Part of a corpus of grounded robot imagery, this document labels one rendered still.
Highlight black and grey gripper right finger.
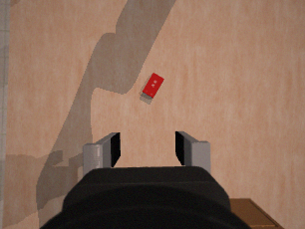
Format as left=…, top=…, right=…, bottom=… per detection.
left=175, top=131, right=211, bottom=175

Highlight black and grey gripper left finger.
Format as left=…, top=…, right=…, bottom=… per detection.
left=83, top=132, right=121, bottom=177

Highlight red 9v battery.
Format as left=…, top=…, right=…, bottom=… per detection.
left=143, top=73, right=163, bottom=98

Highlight brown wooden chest of drawers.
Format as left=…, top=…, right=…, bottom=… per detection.
left=229, top=198, right=284, bottom=229

